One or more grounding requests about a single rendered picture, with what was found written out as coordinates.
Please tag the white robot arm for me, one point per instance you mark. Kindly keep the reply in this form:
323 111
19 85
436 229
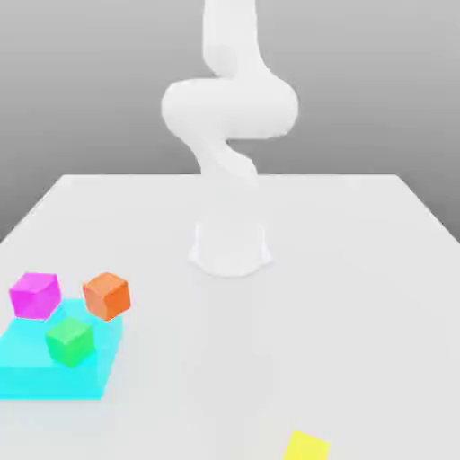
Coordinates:
230 104

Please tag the small orange cube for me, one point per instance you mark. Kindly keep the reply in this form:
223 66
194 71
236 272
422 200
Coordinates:
107 296

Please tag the small green cube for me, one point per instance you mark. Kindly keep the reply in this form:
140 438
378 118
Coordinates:
69 342

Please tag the small magenta cube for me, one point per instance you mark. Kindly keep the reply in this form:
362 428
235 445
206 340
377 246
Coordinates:
34 295

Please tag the small yellow cube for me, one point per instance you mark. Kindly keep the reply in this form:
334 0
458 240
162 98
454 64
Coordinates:
305 447

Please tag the large cyan box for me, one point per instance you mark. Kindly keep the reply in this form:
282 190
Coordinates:
28 377

